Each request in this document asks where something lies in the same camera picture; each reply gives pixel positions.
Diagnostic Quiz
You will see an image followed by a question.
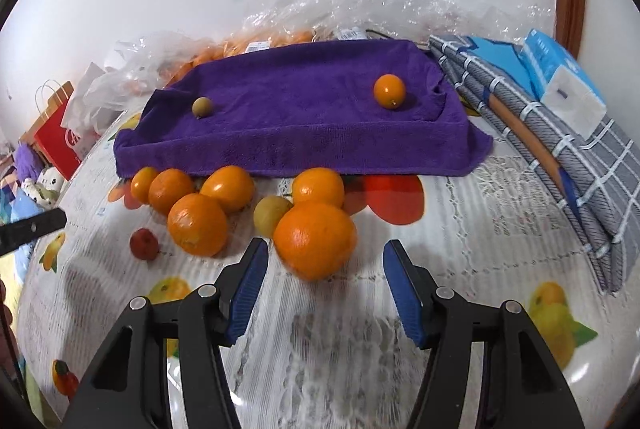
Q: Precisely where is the blue tissue pack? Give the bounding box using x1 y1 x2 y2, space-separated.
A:
520 28 608 141

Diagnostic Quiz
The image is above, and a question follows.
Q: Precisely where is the brown paper bag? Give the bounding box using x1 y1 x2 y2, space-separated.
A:
34 79 76 120

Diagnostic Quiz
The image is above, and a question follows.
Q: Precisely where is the large orange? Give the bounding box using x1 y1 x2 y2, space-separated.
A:
272 202 358 282
167 192 230 258

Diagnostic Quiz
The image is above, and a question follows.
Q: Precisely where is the clear bag of oranges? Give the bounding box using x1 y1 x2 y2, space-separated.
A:
165 26 326 82

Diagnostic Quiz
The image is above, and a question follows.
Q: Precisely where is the fruit-print tablecloth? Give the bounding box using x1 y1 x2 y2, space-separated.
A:
15 109 640 429

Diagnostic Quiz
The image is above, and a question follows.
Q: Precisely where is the blue printed sheet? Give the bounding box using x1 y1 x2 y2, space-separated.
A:
467 36 538 102

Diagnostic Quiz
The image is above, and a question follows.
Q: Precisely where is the purple towel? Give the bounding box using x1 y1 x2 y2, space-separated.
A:
113 39 495 180

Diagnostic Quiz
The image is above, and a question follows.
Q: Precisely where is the purple plush toy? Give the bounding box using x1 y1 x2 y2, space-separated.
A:
12 143 42 180

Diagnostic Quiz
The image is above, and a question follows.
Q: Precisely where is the grey plaid cloth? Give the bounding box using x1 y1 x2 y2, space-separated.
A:
429 33 640 294

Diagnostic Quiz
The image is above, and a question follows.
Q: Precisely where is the yellow-green round fruit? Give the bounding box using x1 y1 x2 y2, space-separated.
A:
253 195 293 240

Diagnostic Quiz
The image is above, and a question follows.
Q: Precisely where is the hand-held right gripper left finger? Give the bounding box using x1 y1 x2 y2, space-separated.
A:
60 236 271 429

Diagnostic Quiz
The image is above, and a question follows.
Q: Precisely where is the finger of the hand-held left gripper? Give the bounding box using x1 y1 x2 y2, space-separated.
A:
0 208 68 256

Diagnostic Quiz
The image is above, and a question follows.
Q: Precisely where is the medium orange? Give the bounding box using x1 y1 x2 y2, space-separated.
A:
148 168 197 216
291 168 347 210
199 165 257 215

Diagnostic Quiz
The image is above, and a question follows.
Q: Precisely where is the white plastic bag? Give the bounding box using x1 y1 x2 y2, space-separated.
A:
62 34 201 135

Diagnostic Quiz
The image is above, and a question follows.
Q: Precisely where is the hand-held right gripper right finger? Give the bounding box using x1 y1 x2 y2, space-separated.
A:
382 239 586 429

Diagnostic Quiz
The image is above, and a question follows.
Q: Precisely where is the white plush toy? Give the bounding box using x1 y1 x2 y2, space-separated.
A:
22 166 67 210

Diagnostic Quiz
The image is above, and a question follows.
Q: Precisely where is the small orange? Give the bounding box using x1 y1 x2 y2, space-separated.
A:
130 166 161 205
373 74 406 111

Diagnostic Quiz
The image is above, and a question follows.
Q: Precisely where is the red paper bag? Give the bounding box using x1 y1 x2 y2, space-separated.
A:
32 102 96 182

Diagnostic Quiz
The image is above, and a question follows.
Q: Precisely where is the small red fruit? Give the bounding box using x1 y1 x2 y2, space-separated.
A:
129 228 161 262

